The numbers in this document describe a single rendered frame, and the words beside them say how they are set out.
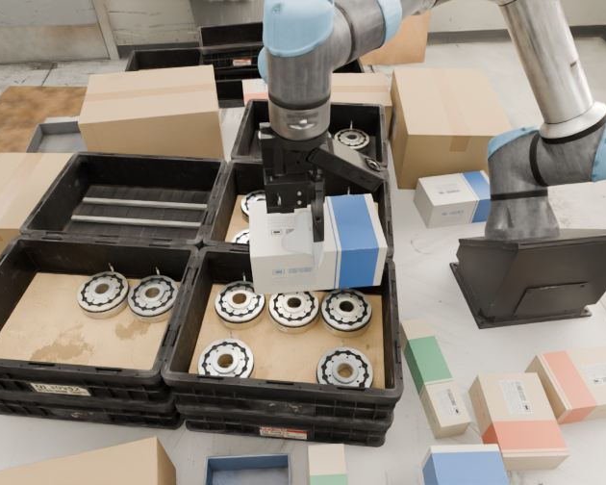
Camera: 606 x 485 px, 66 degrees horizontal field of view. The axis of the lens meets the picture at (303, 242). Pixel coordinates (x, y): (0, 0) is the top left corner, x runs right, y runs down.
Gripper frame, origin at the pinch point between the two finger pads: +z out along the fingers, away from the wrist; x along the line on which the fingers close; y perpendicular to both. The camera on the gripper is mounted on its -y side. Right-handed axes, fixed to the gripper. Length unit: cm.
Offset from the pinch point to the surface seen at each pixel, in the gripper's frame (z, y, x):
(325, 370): 24.6, -1.1, 10.3
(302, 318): 24.8, 2.0, -1.7
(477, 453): 32.0, -26.1, 24.8
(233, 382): 17.7, 14.8, 14.4
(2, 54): 102, 198, -313
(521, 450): 34, -35, 25
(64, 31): 87, 147, -313
